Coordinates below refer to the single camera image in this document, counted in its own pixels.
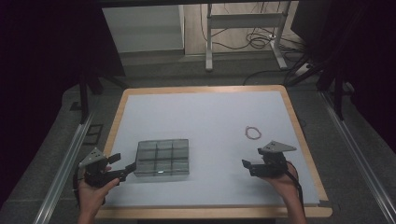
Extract person's right hand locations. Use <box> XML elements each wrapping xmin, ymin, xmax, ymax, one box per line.
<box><xmin>262</xmin><ymin>162</ymin><xmax>300</xmax><ymax>200</ymax></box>

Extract white panel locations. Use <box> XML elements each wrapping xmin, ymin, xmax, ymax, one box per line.
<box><xmin>102</xmin><ymin>4</ymin><xmax>185</xmax><ymax>54</ymax></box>

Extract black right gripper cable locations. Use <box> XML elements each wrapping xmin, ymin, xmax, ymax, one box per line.
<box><xmin>285</xmin><ymin>161</ymin><xmax>305</xmax><ymax>217</ymax></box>

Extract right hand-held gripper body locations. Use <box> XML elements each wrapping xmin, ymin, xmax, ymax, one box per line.
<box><xmin>248</xmin><ymin>140</ymin><xmax>297</xmax><ymax>178</ymax></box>

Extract aluminium rail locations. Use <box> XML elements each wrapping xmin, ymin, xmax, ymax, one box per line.
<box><xmin>32</xmin><ymin>113</ymin><xmax>94</xmax><ymax>224</ymax></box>
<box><xmin>320</xmin><ymin>91</ymin><xmax>396</xmax><ymax>224</ymax></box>

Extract white metal stand frame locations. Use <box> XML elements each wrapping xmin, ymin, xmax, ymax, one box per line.
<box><xmin>205</xmin><ymin>2</ymin><xmax>289</xmax><ymax>73</ymax></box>

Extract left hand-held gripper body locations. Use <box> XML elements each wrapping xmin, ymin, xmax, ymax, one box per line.
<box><xmin>78</xmin><ymin>147</ymin><xmax>124</xmax><ymax>189</ymax></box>

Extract pink rubber band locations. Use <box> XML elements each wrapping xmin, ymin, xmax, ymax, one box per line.
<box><xmin>245</xmin><ymin>125</ymin><xmax>262</xmax><ymax>141</ymax></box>

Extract clear plastic compartment box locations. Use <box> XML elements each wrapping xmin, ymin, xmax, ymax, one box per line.
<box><xmin>134</xmin><ymin>138</ymin><xmax>191</xmax><ymax>179</ymax></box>

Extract white table mat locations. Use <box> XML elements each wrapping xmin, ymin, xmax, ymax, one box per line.
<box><xmin>102</xmin><ymin>91</ymin><xmax>321</xmax><ymax>209</ymax></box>

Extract black floor cables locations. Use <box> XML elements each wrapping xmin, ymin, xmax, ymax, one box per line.
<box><xmin>199</xmin><ymin>2</ymin><xmax>310</xmax><ymax>87</ymax></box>

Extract black stand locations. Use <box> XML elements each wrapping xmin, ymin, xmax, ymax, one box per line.
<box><xmin>286</xmin><ymin>55</ymin><xmax>347</xmax><ymax>121</ymax></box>
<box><xmin>78</xmin><ymin>73</ymin><xmax>132</xmax><ymax>125</ymax></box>

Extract person's left hand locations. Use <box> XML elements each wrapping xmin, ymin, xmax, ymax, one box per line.
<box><xmin>78</xmin><ymin>177</ymin><xmax>120</xmax><ymax>218</ymax></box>

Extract wooden table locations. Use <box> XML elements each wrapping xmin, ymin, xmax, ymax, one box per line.
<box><xmin>94</xmin><ymin>84</ymin><xmax>333</xmax><ymax>219</ymax></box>

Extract white power strip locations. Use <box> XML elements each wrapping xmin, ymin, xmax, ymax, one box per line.
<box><xmin>293</xmin><ymin>63</ymin><xmax>312</xmax><ymax>77</ymax></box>

